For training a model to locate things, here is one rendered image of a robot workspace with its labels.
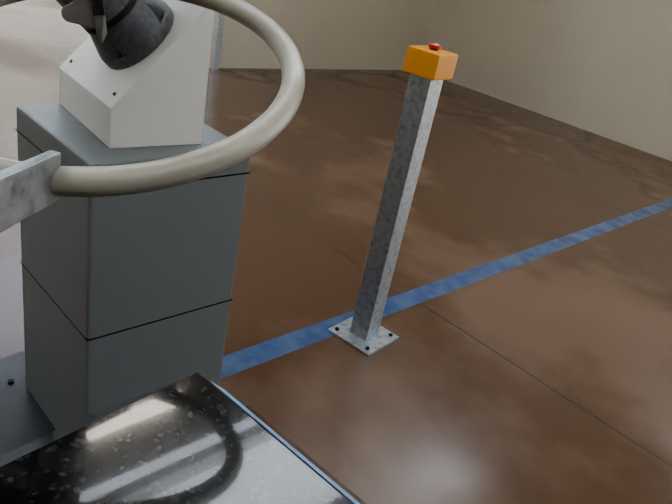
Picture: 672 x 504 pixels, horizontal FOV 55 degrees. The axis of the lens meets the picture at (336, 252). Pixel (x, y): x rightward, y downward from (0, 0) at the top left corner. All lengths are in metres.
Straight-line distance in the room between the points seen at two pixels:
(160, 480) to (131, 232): 0.88
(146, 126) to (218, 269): 0.42
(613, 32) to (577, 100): 0.73
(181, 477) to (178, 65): 1.00
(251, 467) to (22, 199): 0.34
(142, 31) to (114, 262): 0.50
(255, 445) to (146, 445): 0.11
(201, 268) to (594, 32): 6.13
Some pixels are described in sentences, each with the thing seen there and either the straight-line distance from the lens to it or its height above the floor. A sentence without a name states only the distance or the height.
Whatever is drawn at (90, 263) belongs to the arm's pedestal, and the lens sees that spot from 1.47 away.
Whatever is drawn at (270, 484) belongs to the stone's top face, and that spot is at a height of 0.85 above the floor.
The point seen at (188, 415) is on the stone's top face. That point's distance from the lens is 0.74.
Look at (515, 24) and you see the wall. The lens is 7.76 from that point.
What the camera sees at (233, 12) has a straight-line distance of 0.99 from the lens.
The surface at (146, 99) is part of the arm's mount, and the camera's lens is 1.47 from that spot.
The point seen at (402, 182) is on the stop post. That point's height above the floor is 0.65.
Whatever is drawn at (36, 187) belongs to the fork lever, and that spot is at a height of 1.09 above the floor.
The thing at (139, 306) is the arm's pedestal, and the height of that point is 0.48.
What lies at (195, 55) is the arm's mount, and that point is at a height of 1.05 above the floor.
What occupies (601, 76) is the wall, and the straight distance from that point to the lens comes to 7.26.
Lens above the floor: 1.35
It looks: 26 degrees down
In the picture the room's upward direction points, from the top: 12 degrees clockwise
